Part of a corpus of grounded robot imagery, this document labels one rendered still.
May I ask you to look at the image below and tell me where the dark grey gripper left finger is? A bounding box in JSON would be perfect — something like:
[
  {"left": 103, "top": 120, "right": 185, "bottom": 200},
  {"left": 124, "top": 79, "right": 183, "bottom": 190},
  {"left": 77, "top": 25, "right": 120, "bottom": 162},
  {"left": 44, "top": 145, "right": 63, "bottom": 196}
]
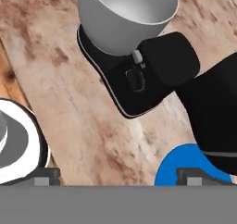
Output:
[{"left": 8, "top": 167, "right": 61, "bottom": 187}]

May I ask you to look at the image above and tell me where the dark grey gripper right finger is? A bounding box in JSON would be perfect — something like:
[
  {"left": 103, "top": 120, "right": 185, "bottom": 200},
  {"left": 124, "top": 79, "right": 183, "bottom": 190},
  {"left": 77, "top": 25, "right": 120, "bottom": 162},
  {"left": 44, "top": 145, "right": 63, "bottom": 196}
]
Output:
[{"left": 175, "top": 168, "right": 232, "bottom": 187}]

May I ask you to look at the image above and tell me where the grey metal mixer bowl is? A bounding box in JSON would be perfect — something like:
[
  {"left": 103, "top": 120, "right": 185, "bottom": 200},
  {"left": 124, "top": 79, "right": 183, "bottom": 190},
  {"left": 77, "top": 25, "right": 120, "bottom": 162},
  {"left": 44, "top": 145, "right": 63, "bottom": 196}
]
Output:
[{"left": 77, "top": 0, "right": 181, "bottom": 57}]

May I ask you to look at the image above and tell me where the blue round plate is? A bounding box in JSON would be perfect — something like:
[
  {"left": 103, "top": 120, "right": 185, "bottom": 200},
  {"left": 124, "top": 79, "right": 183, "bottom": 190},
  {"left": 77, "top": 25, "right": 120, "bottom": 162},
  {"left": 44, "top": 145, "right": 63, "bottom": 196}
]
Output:
[{"left": 154, "top": 143, "right": 233, "bottom": 187}]

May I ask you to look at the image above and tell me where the white and black round base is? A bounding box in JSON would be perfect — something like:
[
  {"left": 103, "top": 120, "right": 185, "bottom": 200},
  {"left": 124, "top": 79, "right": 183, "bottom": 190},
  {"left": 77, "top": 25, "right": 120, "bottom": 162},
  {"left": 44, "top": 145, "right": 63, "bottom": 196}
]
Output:
[{"left": 0, "top": 97, "right": 51, "bottom": 186}]

